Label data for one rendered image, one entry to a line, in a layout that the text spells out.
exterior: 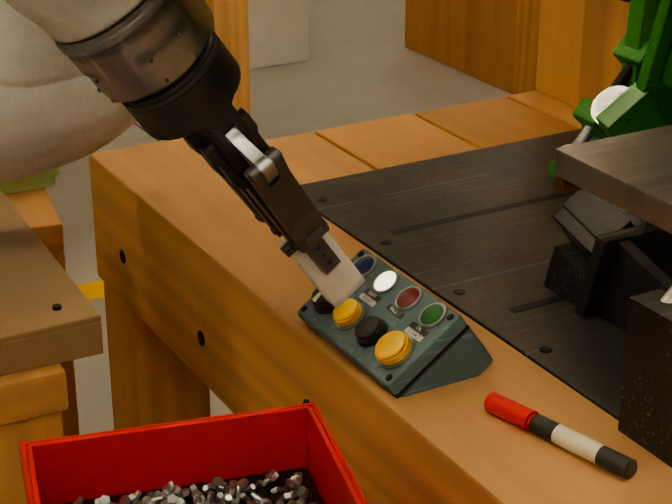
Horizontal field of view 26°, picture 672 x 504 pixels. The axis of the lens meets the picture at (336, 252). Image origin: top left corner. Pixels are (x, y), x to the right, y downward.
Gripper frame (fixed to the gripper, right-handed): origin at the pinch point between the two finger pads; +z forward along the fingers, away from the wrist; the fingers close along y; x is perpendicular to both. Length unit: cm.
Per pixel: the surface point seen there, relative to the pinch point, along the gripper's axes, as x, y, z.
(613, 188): 13.9, 19.6, -3.1
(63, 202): -4, -266, 122
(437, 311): 4.5, 0.3, 10.7
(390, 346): -0.1, 0.4, 9.9
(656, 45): 29.6, 2.9, 4.9
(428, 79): 115, -313, 205
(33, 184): -10, -81, 20
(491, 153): 28, -39, 34
